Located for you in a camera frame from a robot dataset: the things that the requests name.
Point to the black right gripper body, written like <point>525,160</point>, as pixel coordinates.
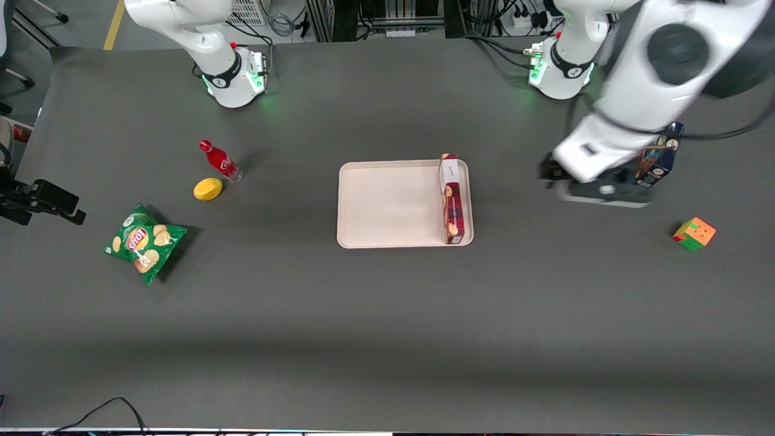
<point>24,200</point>

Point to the red tartan cookie box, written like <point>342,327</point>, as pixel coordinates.
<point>453,206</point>

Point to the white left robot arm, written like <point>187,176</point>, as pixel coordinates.
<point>660,66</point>

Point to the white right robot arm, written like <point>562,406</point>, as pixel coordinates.
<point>227,75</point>

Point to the blue cookie box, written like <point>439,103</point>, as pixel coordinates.
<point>663,160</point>

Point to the beige plastic tray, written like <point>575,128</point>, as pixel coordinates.
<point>387,203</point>

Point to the white perforated box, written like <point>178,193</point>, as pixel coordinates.
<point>248,12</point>

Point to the small red object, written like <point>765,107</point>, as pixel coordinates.
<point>22,133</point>

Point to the green potato chips bag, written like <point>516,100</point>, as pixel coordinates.
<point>145,242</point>

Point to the office chair base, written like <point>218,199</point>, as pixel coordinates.
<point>15,79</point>

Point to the orange green puzzle cube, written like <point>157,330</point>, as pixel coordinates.
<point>694,234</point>

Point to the yellow lemon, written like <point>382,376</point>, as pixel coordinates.
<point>207,189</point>

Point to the white power strip with plugs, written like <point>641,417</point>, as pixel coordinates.
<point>524,21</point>

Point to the red soda bottle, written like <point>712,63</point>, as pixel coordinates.
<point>220,161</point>

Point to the aluminium equipment rack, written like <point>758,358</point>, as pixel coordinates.
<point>375,15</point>

